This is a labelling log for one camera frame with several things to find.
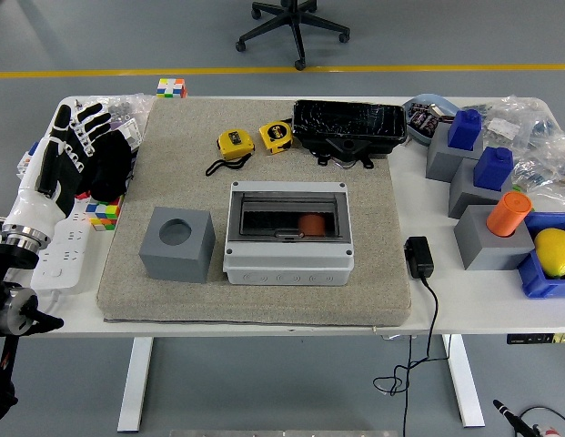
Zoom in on colourful puzzle cube white cross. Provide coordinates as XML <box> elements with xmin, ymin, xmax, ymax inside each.
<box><xmin>156</xmin><ymin>77</ymin><xmax>189</xmax><ymax>99</ymax></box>

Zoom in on clear plastic bags of components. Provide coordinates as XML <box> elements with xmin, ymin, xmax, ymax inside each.
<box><xmin>479</xmin><ymin>94</ymin><xmax>565</xmax><ymax>213</ymax></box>

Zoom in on smoky transparent box lid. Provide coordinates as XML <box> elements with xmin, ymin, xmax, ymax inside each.
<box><xmin>230</xmin><ymin>190</ymin><xmax>348</xmax><ymax>241</ymax></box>

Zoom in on orange cylinder battery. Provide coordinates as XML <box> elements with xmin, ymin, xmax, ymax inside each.
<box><xmin>298</xmin><ymin>214</ymin><xmax>327</xmax><ymax>238</ymax></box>
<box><xmin>485</xmin><ymin>190</ymin><xmax>533</xmax><ymax>239</ymax></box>

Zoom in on blue storage bin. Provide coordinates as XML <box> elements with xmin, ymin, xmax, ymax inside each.
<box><xmin>517</xmin><ymin>211</ymin><xmax>565</xmax><ymax>300</ymax></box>

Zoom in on blue bottle-shaped block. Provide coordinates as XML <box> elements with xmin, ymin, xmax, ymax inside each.
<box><xmin>447</xmin><ymin>107</ymin><xmax>484</xmax><ymax>151</ymax></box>
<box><xmin>472</xmin><ymin>146</ymin><xmax>514</xmax><ymax>191</ymax></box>

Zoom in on yellow lemon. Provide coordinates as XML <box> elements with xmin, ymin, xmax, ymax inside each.
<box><xmin>534</xmin><ymin>228</ymin><xmax>565</xmax><ymax>279</ymax></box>

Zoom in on grey block holder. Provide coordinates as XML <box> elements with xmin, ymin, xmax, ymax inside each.
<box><xmin>425</xmin><ymin>122</ymin><xmax>486</xmax><ymax>183</ymax></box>
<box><xmin>453</xmin><ymin>204</ymin><xmax>536</xmax><ymax>272</ymax></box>
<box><xmin>448</xmin><ymin>157</ymin><xmax>515</xmax><ymax>219</ymax></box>

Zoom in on black power adapter with cord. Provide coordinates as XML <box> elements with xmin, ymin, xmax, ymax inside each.
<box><xmin>371</xmin><ymin>235</ymin><xmax>452</xmax><ymax>437</ymax></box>

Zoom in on clear plastic bags of parts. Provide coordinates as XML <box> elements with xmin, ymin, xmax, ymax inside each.
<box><xmin>58</xmin><ymin>93</ymin><xmax>156</xmax><ymax>156</ymax></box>

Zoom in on grey block with round hole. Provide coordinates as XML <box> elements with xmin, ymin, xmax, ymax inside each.
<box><xmin>138</xmin><ymin>206</ymin><xmax>217</xmax><ymax>284</ymax></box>

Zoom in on white switch panel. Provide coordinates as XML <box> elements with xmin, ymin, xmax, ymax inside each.
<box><xmin>112</xmin><ymin>118</ymin><xmax>143</xmax><ymax>149</ymax></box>

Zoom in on white table leg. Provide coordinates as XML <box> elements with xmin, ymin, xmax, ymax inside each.
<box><xmin>440</xmin><ymin>334</ymin><xmax>487</xmax><ymax>428</ymax></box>
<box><xmin>116</xmin><ymin>337</ymin><xmax>155</xmax><ymax>433</ymax></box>

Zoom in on black table control panel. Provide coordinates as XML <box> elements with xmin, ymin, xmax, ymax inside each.
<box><xmin>506</xmin><ymin>332</ymin><xmax>565</xmax><ymax>345</ymax></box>

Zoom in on yellow tape measure black strap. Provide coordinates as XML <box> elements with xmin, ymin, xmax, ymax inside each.
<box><xmin>205</xmin><ymin>129</ymin><xmax>256</xmax><ymax>178</ymax></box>

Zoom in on black plastic case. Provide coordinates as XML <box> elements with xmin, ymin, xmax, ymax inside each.
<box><xmin>291</xmin><ymin>99</ymin><xmax>409</xmax><ymax>169</ymax></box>

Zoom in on light blue bowl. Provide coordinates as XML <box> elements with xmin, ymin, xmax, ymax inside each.
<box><xmin>401</xmin><ymin>93</ymin><xmax>460</xmax><ymax>147</ymax></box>

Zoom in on black cloth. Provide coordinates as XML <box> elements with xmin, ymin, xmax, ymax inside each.
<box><xmin>76</xmin><ymin>134</ymin><xmax>134</xmax><ymax>203</ymax></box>

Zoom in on dark snack packets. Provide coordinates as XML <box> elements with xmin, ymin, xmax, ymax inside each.
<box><xmin>408</xmin><ymin>102</ymin><xmax>447</xmax><ymax>136</ymax></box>

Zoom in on grey-brown mat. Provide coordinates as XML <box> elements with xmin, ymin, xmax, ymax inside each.
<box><xmin>96</xmin><ymin>97</ymin><xmax>411</xmax><ymax>327</ymax></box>

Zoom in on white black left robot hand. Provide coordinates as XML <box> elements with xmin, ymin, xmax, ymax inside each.
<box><xmin>6</xmin><ymin>102</ymin><xmax>115</xmax><ymax>239</ymax></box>

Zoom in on grey electrical enclosure box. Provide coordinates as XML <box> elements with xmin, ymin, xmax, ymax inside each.
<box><xmin>222</xmin><ymin>180</ymin><xmax>355</xmax><ymax>287</ymax></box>

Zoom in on black probe with cable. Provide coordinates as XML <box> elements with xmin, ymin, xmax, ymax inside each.
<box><xmin>492</xmin><ymin>399</ymin><xmax>565</xmax><ymax>437</ymax></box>

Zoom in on white blue circuit breaker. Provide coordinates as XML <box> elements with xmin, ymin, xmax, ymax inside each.
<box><xmin>15</xmin><ymin>141</ymin><xmax>42</xmax><ymax>179</ymax></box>

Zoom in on white power strip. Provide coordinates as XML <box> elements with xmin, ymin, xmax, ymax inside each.
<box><xmin>30</xmin><ymin>199</ymin><xmax>99</xmax><ymax>290</ymax></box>

